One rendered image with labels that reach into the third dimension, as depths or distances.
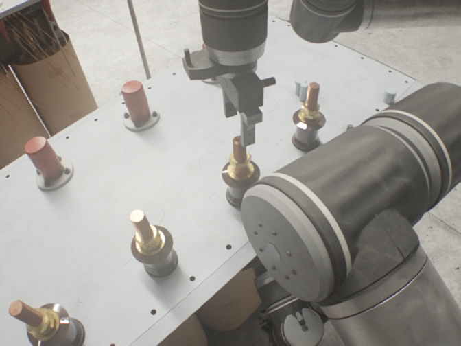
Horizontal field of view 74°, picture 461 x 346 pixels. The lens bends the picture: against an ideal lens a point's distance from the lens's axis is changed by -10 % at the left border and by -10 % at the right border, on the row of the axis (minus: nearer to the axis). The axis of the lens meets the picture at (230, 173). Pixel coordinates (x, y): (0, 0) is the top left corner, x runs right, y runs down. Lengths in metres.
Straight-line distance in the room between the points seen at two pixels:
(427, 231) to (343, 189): 2.38
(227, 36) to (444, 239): 2.41
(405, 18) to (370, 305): 0.51
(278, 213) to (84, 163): 0.84
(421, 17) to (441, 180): 0.35
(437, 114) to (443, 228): 2.32
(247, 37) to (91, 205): 0.64
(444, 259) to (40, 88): 2.90
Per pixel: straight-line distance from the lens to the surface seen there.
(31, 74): 2.29
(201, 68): 0.56
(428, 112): 0.48
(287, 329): 0.88
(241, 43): 0.53
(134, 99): 1.06
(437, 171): 0.44
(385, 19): 0.67
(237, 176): 0.80
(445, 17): 0.73
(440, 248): 2.68
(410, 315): 0.37
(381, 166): 0.37
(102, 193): 0.99
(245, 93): 0.57
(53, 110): 2.42
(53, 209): 1.03
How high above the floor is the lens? 2.10
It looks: 51 degrees down
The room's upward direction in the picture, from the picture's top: 5 degrees counter-clockwise
